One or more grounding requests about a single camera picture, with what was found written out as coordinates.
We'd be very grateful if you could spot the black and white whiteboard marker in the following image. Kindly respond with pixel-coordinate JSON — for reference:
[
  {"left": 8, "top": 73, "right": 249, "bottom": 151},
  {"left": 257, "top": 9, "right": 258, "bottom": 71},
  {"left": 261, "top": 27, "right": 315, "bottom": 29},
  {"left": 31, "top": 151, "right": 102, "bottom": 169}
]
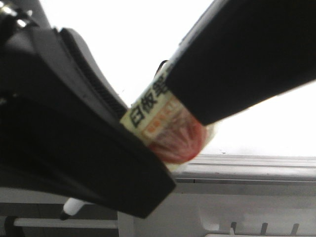
[{"left": 60, "top": 60, "right": 219, "bottom": 221}]

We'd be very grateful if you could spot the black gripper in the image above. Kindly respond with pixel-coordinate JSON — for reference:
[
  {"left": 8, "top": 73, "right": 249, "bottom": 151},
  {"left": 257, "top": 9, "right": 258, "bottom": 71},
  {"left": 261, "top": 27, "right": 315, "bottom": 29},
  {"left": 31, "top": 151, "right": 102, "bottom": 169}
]
[{"left": 0, "top": 0, "right": 51, "bottom": 46}]

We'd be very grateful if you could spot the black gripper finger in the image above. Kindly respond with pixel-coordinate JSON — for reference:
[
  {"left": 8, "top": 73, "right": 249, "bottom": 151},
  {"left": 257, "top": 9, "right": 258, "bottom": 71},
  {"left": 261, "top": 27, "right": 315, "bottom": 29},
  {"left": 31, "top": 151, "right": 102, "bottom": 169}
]
[
  {"left": 166, "top": 0, "right": 316, "bottom": 125},
  {"left": 0, "top": 27, "right": 175, "bottom": 218}
]

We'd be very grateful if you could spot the white plastic base housing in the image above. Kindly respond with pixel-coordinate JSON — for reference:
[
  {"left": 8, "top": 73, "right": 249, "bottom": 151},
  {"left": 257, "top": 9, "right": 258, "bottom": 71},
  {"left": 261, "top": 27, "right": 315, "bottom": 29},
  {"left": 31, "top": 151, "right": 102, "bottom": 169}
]
[{"left": 0, "top": 183, "right": 316, "bottom": 237}]

